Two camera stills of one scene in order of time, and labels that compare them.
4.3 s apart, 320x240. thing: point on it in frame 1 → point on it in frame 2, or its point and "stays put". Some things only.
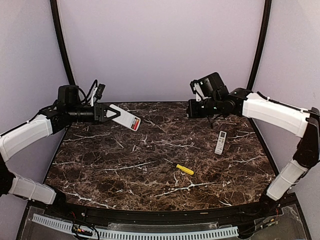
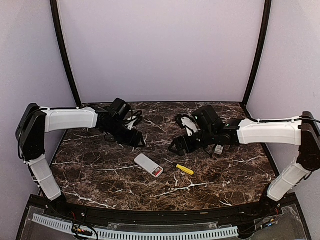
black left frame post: x=64 y=43 stays put
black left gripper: x=99 y=112 → x=134 y=142
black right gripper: x=192 y=111 → x=180 y=141
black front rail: x=72 y=211 stays put
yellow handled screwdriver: x=182 y=168 stays put
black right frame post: x=261 y=43 stays put
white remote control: x=125 y=118 → x=148 y=165
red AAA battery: x=136 y=124 → x=157 y=172
